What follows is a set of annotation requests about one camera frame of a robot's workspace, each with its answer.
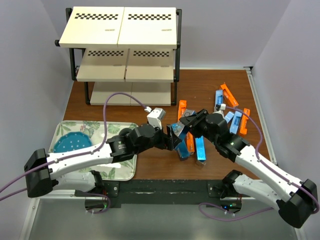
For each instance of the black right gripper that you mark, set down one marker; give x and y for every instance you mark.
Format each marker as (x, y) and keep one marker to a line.
(194, 121)

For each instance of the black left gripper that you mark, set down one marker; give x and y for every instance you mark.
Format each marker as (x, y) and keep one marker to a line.
(169, 141)

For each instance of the silver blue toothpaste box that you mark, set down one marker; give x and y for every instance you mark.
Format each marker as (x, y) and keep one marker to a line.
(181, 127)
(182, 151)

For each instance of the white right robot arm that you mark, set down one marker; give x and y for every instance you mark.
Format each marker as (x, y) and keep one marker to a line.
(294, 199)

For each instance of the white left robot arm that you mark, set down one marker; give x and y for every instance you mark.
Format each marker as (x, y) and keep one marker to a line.
(47, 172)

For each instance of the orange toothpaste box centre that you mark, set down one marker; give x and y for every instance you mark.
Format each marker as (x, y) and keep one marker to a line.
(190, 143)

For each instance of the orange toothpaste box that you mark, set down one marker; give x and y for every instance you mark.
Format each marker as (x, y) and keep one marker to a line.
(181, 108)
(228, 96)
(190, 143)
(243, 125)

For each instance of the light blue toothpaste box tilted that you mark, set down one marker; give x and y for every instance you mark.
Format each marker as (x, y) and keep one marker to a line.
(229, 116)

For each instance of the blue toothpaste box right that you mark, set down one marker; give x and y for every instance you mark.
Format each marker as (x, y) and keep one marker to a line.
(235, 123)

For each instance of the orange toothpaste box right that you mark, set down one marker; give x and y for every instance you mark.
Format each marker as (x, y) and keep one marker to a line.
(243, 125)

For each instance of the metallic blue toothpaste box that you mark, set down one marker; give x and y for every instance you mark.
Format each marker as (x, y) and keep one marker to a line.
(200, 151)

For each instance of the orange toothpaste box upper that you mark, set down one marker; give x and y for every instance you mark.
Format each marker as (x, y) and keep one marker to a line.
(228, 96)

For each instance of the blue toothpaste box upper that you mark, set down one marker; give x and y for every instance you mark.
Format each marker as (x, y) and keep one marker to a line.
(219, 97)

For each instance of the orange toothpaste box left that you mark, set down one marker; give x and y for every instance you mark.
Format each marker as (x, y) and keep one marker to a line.
(181, 108)

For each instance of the leaf-patterned white tray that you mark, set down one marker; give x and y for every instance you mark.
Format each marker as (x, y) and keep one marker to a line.
(122, 171)

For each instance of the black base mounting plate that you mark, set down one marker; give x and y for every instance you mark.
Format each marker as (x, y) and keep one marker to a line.
(166, 192)

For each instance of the teal dotted plate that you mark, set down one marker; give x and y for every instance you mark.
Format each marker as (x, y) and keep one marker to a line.
(72, 141)

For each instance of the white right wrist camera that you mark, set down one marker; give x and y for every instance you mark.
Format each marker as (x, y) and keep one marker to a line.
(219, 108)

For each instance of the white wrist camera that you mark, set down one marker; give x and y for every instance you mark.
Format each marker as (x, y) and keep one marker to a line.
(219, 108)
(154, 118)

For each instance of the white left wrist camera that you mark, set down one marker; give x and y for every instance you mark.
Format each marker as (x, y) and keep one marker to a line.
(154, 118)

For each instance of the black frame three-tier shelf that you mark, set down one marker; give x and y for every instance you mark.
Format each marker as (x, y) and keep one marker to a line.
(135, 50)

